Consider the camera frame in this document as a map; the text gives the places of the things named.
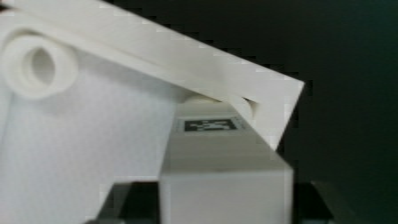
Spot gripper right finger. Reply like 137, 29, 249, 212
292, 181, 356, 224

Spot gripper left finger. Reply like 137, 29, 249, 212
87, 182, 160, 224

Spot white desk leg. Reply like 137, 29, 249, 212
159, 102, 294, 224

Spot white desk top tray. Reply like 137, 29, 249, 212
0, 0, 304, 224

